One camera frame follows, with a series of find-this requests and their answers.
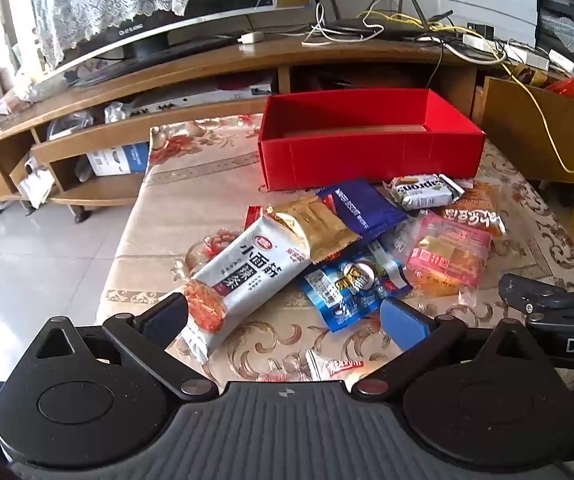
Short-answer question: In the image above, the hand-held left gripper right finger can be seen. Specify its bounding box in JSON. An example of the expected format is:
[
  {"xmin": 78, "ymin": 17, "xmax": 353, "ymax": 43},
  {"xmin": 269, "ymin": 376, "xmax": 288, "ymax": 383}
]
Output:
[{"xmin": 350, "ymin": 297, "xmax": 550, "ymax": 397}]

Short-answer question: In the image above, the wooden television stand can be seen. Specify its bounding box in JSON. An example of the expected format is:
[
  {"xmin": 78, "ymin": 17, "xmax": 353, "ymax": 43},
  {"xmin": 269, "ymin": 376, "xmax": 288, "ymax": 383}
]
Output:
[{"xmin": 0, "ymin": 22, "xmax": 513, "ymax": 221}]

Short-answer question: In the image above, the white cable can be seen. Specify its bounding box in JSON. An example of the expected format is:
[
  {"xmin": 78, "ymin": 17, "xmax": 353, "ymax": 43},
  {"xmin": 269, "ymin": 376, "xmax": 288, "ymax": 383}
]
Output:
[{"xmin": 301, "ymin": 2, "xmax": 368, "ymax": 47}]

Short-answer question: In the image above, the yellow cable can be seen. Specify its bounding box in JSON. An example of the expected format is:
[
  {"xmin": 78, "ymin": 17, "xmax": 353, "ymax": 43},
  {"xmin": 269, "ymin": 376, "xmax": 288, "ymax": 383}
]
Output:
[{"xmin": 362, "ymin": 7, "xmax": 574, "ymax": 173}]

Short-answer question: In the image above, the white lace cloth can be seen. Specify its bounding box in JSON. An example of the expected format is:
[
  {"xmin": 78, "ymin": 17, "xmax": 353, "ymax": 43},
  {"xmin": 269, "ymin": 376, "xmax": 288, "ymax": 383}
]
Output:
[{"xmin": 19, "ymin": 0, "xmax": 209, "ymax": 70}]

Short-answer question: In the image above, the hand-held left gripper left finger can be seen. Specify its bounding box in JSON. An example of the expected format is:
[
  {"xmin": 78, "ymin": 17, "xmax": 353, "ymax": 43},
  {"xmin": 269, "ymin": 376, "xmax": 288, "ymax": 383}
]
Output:
[{"xmin": 34, "ymin": 292, "xmax": 219, "ymax": 401}]

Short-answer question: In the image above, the blue clear snack packet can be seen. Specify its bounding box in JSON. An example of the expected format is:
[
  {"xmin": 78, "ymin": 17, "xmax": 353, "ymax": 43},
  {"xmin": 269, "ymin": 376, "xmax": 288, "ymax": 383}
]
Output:
[{"xmin": 297, "ymin": 245, "xmax": 414, "ymax": 333}]

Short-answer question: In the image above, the red cardboard box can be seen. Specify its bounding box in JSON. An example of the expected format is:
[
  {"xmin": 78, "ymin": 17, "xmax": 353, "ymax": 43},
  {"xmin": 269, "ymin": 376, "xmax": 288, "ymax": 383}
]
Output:
[{"xmin": 258, "ymin": 88, "xmax": 486, "ymax": 192}]

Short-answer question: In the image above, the clear plastic bag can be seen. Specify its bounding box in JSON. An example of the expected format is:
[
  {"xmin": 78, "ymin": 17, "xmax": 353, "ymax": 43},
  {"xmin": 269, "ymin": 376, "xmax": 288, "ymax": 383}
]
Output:
[{"xmin": 47, "ymin": 110, "xmax": 96, "ymax": 142}]

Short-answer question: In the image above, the black router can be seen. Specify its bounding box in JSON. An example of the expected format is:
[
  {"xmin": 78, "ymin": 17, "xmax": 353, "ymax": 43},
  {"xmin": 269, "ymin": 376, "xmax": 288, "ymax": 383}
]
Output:
[{"xmin": 324, "ymin": 0, "xmax": 457, "ymax": 42}]

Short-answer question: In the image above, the pink cake packet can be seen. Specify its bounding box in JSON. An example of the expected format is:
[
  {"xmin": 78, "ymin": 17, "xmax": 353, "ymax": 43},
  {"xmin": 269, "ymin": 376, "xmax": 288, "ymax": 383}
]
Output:
[{"xmin": 404, "ymin": 212, "xmax": 493, "ymax": 298}]

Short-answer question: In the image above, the brown cardboard box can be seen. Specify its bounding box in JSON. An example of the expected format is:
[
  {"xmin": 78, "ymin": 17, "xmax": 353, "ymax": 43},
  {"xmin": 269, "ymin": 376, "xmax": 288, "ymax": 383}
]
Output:
[{"xmin": 472, "ymin": 75, "xmax": 574, "ymax": 184}]

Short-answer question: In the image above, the floral tablecloth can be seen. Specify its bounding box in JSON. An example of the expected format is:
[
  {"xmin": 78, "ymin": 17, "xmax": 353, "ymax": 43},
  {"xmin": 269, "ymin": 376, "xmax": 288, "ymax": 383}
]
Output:
[{"xmin": 96, "ymin": 112, "xmax": 574, "ymax": 386}]

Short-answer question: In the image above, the white power strip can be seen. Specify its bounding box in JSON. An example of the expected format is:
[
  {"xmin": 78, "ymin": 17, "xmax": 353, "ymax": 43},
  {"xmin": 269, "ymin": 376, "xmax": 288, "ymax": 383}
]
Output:
[{"xmin": 460, "ymin": 32, "xmax": 551, "ymax": 69}]

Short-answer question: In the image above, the clear orange snack packet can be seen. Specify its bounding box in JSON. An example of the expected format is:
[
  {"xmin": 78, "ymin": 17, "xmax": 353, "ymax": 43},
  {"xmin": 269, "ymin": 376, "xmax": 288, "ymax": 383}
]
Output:
[{"xmin": 440, "ymin": 180, "xmax": 507, "ymax": 238}]

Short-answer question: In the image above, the gold cracker packet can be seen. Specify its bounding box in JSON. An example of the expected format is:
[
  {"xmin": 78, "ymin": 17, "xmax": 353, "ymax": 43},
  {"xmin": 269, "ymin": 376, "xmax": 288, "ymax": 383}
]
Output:
[{"xmin": 272, "ymin": 195, "xmax": 363, "ymax": 266}]

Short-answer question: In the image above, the small white red candy packet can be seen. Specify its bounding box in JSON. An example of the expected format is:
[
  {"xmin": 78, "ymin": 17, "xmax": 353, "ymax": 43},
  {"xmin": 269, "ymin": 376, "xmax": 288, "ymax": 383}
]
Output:
[{"xmin": 305, "ymin": 349, "xmax": 368, "ymax": 383}]

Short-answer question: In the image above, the silver media player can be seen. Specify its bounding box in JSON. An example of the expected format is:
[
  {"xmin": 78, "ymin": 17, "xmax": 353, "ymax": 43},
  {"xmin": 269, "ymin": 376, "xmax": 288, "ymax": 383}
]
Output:
[{"xmin": 132, "ymin": 82, "xmax": 276, "ymax": 117}]

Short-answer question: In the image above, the long silver snack packet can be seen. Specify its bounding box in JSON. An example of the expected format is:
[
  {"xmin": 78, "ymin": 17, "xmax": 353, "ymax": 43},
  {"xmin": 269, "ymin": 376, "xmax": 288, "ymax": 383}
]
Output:
[{"xmin": 164, "ymin": 207, "xmax": 313, "ymax": 366}]

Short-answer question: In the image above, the blue wafer biscuit packet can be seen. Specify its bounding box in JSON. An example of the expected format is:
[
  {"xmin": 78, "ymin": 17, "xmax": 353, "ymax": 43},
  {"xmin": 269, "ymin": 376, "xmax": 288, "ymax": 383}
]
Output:
[{"xmin": 315, "ymin": 178, "xmax": 409, "ymax": 243}]

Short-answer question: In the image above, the white blue box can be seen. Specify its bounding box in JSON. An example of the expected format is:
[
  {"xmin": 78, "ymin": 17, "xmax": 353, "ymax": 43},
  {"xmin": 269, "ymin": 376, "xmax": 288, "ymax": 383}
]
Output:
[{"xmin": 87, "ymin": 142, "xmax": 151, "ymax": 177}]

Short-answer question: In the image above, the black cable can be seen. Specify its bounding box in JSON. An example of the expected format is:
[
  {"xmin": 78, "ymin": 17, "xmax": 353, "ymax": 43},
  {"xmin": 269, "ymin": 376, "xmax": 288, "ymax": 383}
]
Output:
[{"xmin": 424, "ymin": 35, "xmax": 449, "ymax": 95}]

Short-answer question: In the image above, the green white wafer packet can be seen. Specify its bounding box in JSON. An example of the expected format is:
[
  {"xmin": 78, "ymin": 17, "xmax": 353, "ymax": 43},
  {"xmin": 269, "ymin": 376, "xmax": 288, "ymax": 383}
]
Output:
[{"xmin": 384, "ymin": 174, "xmax": 466, "ymax": 211}]

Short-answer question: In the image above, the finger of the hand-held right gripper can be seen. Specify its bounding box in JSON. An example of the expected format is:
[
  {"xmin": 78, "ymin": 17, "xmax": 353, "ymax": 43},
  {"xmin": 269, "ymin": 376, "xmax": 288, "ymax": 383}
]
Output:
[{"xmin": 498, "ymin": 273, "xmax": 574, "ymax": 318}]

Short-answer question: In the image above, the red plastic bag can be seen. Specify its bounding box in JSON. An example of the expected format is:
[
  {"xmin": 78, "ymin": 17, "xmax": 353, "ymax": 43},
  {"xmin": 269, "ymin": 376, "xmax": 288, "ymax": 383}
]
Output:
[{"xmin": 546, "ymin": 72, "xmax": 574, "ymax": 99}]

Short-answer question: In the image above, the white paper bag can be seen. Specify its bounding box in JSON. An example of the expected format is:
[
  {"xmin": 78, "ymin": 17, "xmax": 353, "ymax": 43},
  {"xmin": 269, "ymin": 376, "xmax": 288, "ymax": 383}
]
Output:
[{"xmin": 16, "ymin": 155, "xmax": 58, "ymax": 209}]

